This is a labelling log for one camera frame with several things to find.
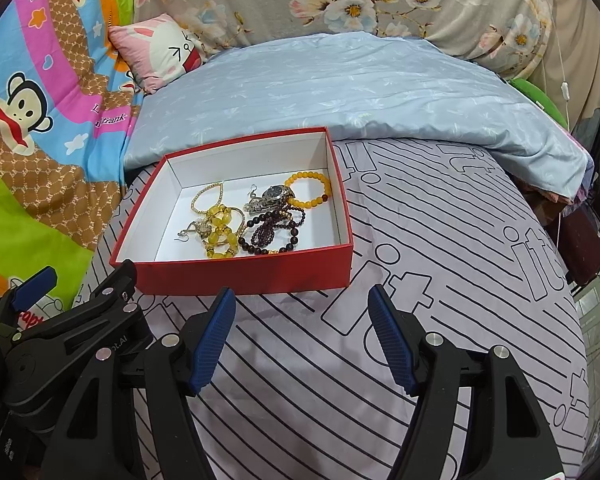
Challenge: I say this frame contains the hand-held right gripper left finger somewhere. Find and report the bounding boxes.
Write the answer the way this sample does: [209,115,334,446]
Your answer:
[40,286,237,480]

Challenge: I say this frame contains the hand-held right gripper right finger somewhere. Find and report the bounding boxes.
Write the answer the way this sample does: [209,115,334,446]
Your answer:
[367,284,566,480]

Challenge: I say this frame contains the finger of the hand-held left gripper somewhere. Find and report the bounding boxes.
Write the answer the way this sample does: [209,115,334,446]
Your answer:
[0,266,58,343]
[55,259,153,361]

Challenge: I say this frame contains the silver drop earrings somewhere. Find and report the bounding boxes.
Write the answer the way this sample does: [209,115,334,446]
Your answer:
[175,220,211,243]

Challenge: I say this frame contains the red cardboard box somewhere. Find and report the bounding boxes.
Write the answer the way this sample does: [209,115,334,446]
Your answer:
[109,126,355,295]

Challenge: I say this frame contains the yellow bead bracelet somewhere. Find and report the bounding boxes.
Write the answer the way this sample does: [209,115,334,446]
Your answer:
[202,204,246,260]

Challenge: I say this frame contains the gold chain bracelet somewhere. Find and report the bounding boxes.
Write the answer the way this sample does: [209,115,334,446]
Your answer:
[191,181,225,216]

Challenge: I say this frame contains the dark purple bead necklace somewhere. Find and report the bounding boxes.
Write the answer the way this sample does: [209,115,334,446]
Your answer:
[250,207,308,246]

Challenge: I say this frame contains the dark bead bracelet gold charm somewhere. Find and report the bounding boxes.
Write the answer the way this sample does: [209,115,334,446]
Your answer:
[237,210,302,257]

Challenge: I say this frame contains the silver wrist watch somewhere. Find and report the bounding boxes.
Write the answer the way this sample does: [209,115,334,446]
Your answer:
[242,185,297,213]

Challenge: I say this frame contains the orange bead bracelet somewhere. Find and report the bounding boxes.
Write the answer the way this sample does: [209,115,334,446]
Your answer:
[284,171,333,210]

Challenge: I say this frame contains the grey striped bed cover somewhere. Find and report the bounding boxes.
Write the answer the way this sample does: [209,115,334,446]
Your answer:
[75,135,591,480]

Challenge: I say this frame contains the dark red stool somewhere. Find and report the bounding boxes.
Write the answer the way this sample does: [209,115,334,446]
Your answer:
[562,210,600,286]

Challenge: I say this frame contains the pink rabbit pillow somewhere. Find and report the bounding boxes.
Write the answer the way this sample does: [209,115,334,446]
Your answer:
[107,14,212,95]

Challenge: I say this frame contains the cartoon monkey blanket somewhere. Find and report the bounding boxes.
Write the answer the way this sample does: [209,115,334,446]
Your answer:
[0,0,148,311]

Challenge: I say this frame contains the light blue quilt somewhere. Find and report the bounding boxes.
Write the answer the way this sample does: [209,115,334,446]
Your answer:
[122,32,588,201]

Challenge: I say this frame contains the green cushion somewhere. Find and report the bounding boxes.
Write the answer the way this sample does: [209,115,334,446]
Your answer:
[510,77,571,131]

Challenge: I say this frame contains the beige curtain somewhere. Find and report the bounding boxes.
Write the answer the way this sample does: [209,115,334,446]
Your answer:
[530,0,600,121]

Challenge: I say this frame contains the white cord switch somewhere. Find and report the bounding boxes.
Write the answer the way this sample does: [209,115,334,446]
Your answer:
[552,20,576,131]

